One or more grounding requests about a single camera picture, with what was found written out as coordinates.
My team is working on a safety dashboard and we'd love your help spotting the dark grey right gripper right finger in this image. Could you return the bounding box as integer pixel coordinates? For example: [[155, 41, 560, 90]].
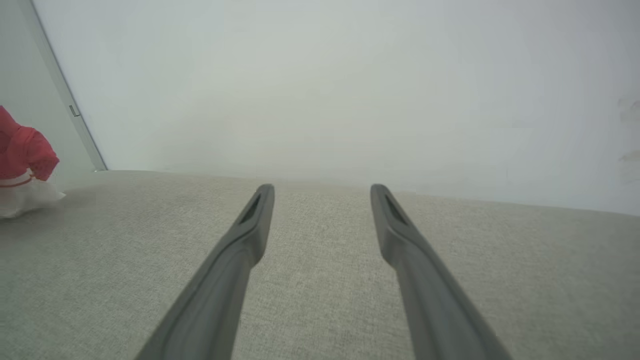
[[370, 183, 513, 360]]

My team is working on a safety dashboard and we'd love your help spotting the red white basketball jersey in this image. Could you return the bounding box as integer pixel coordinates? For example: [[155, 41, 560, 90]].
[[0, 105, 67, 220]]

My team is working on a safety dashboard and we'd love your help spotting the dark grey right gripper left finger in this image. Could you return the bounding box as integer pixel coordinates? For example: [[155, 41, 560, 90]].
[[135, 183, 275, 360]]

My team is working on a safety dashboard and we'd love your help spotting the grey wall corner trim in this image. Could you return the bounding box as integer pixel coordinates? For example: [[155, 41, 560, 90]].
[[17, 0, 109, 172]]

